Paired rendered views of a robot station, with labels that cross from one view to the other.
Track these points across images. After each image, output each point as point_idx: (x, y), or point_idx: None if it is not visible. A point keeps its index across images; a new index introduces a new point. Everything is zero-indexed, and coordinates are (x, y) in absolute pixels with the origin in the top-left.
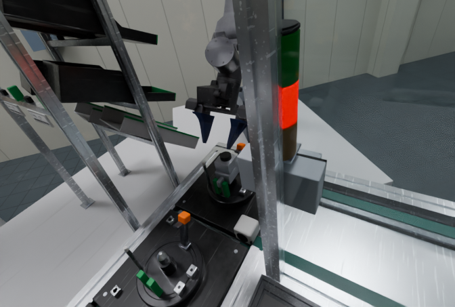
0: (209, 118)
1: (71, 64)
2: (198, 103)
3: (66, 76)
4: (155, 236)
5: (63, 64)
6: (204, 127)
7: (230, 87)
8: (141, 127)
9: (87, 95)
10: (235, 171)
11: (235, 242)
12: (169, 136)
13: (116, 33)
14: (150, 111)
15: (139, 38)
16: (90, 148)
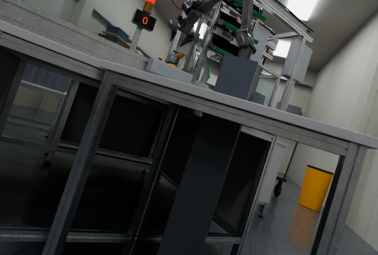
0: (187, 39)
1: (225, 39)
2: (190, 32)
3: (206, 32)
4: None
5: (224, 39)
6: (183, 40)
7: (179, 16)
8: (205, 56)
9: (205, 39)
10: (168, 58)
11: None
12: (205, 66)
13: (213, 18)
14: (204, 47)
15: (220, 22)
16: (190, 49)
